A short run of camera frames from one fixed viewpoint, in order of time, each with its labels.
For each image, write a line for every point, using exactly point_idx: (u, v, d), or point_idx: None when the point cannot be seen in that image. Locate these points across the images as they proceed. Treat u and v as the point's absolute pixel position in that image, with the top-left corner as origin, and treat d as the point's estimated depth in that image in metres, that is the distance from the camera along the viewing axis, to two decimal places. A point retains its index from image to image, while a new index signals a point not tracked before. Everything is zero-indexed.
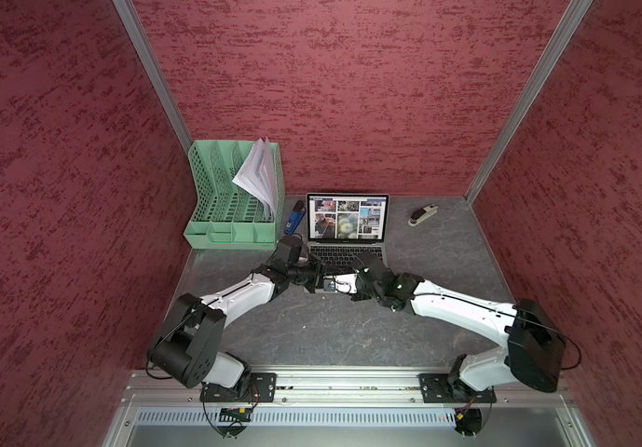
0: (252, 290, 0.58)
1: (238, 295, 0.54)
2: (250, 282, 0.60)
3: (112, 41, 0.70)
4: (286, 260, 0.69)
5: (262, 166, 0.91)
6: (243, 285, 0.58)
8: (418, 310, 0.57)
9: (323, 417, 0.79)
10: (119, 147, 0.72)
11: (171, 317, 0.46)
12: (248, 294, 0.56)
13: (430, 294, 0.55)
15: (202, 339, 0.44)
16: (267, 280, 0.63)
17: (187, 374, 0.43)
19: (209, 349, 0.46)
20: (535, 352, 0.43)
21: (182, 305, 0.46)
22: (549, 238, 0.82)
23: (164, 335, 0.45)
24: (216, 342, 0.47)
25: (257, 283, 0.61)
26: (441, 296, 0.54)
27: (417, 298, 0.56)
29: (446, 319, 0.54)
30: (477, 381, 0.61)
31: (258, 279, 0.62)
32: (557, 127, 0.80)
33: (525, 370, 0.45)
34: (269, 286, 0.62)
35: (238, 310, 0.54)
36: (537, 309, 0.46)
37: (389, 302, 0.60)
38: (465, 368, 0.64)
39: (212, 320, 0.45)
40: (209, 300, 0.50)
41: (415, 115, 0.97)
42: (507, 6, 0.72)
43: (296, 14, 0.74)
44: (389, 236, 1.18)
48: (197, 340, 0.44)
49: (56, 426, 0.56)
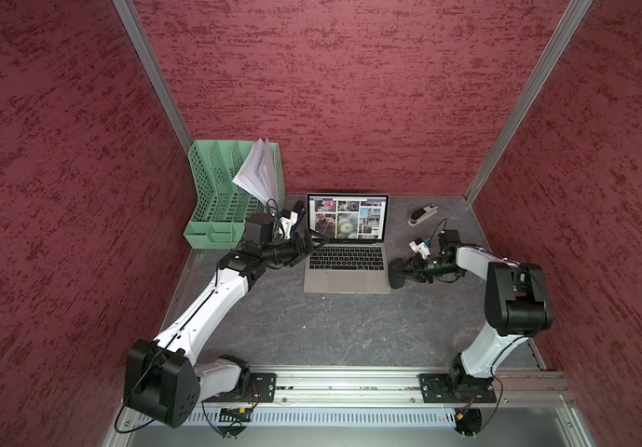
0: (217, 303, 0.50)
1: (198, 319, 0.46)
2: (215, 292, 0.51)
3: (113, 41, 0.70)
4: (259, 240, 0.61)
5: (262, 166, 0.91)
6: (206, 300, 0.49)
8: (458, 260, 0.72)
9: (323, 417, 0.79)
10: (119, 147, 0.72)
11: (132, 366, 0.40)
12: (215, 309, 0.49)
13: (471, 249, 0.68)
15: (170, 386, 0.39)
16: (236, 277, 0.54)
17: (170, 417, 0.40)
19: (186, 389, 0.43)
20: (498, 279, 0.52)
21: (135, 354, 0.41)
22: (549, 238, 0.82)
23: (132, 384, 0.41)
24: (192, 379, 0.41)
25: (223, 290, 0.52)
26: (478, 250, 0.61)
27: (460, 250, 0.71)
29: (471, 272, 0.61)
30: (471, 361, 0.64)
31: (224, 283, 0.53)
32: (557, 127, 0.80)
33: (491, 300, 0.53)
34: (240, 282, 0.54)
35: (205, 332, 0.47)
36: (539, 270, 0.52)
37: (441, 267, 0.83)
38: (466, 353, 0.66)
39: (174, 366, 0.40)
40: (166, 340, 0.43)
41: (415, 115, 0.97)
42: (507, 6, 0.72)
43: (296, 14, 0.74)
44: (389, 236, 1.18)
48: (166, 386, 0.39)
49: (56, 426, 0.56)
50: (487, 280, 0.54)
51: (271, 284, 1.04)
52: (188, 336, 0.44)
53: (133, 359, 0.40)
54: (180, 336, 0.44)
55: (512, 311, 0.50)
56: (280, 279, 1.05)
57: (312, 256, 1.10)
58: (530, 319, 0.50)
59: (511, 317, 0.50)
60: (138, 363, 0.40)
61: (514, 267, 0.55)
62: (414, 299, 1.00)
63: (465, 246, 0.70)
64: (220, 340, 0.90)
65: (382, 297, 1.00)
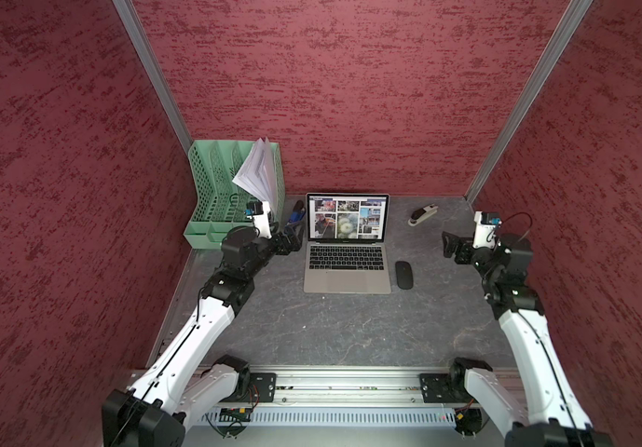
0: (199, 340, 0.47)
1: (178, 364, 0.44)
2: (196, 328, 0.48)
3: (113, 41, 0.70)
4: (239, 264, 0.55)
5: (262, 166, 0.91)
6: (188, 336, 0.47)
8: (502, 323, 0.53)
9: (323, 417, 0.79)
10: (119, 147, 0.72)
11: (105, 421, 0.39)
12: (197, 346, 0.46)
13: (527, 328, 0.49)
15: (146, 442, 0.37)
16: (219, 306, 0.51)
17: None
19: (166, 440, 0.41)
20: None
21: (109, 407, 0.38)
22: (549, 238, 0.82)
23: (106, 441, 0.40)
24: (172, 428, 0.42)
25: (204, 322, 0.49)
26: (537, 340, 0.47)
27: (511, 319, 0.50)
29: (518, 358, 0.48)
30: (475, 388, 0.61)
31: (206, 313, 0.50)
32: (557, 127, 0.80)
33: None
34: (224, 313, 0.51)
35: (186, 373, 0.45)
36: None
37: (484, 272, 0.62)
38: (476, 373, 0.63)
39: (152, 421, 0.37)
40: (143, 388, 0.41)
41: (415, 115, 0.97)
42: (507, 6, 0.72)
43: (296, 15, 0.74)
44: (389, 235, 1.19)
48: (143, 443, 0.38)
49: (56, 427, 0.56)
50: (531, 437, 0.40)
51: (271, 284, 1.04)
52: (167, 382, 0.42)
53: (106, 413, 0.38)
54: (157, 384, 0.41)
55: None
56: (281, 279, 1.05)
57: (312, 256, 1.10)
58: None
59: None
60: (112, 418, 0.38)
61: (575, 429, 0.40)
62: (414, 299, 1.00)
63: (520, 318, 0.50)
64: (220, 340, 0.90)
65: (382, 297, 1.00)
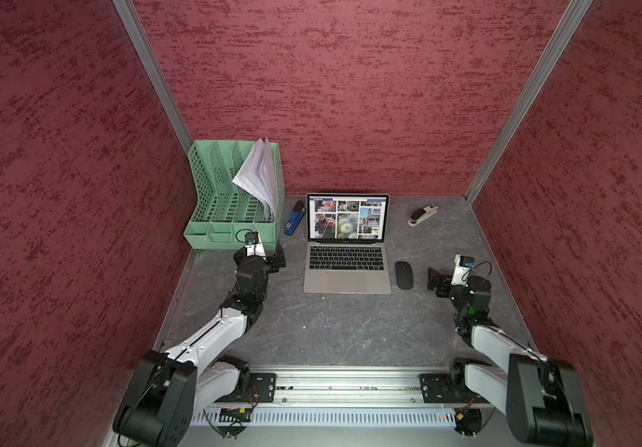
0: (223, 331, 0.55)
1: (206, 342, 0.51)
2: (221, 322, 0.57)
3: (113, 41, 0.70)
4: (253, 288, 0.66)
5: (262, 166, 0.91)
6: (214, 326, 0.55)
8: (473, 342, 0.64)
9: (323, 418, 0.79)
10: (119, 147, 0.72)
11: (138, 378, 0.42)
12: (220, 334, 0.54)
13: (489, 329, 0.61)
15: (173, 397, 0.41)
16: (238, 316, 0.60)
17: (164, 435, 0.40)
19: (183, 406, 0.43)
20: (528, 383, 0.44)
21: (145, 364, 0.43)
22: (549, 238, 0.82)
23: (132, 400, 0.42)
24: (188, 399, 0.44)
25: (227, 320, 0.58)
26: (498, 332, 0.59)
27: (476, 329, 0.63)
29: (491, 356, 0.57)
30: (474, 381, 0.62)
31: (227, 317, 0.59)
32: (557, 127, 0.80)
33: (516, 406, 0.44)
34: (241, 319, 0.60)
35: (208, 354, 0.50)
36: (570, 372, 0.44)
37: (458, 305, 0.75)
38: (474, 366, 0.64)
39: (184, 374, 0.42)
40: (176, 352, 0.47)
41: (415, 115, 0.97)
42: (507, 6, 0.72)
43: (296, 14, 0.74)
44: (389, 236, 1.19)
48: (170, 398, 0.41)
49: (56, 427, 0.56)
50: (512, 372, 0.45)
51: (271, 284, 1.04)
52: (197, 351, 0.48)
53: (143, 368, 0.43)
54: (189, 350, 0.48)
55: (539, 420, 0.42)
56: (281, 279, 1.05)
57: (312, 256, 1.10)
58: (561, 429, 0.41)
59: (539, 426, 0.41)
60: (147, 373, 0.42)
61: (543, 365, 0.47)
62: (414, 299, 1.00)
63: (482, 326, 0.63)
64: None
65: (382, 297, 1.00)
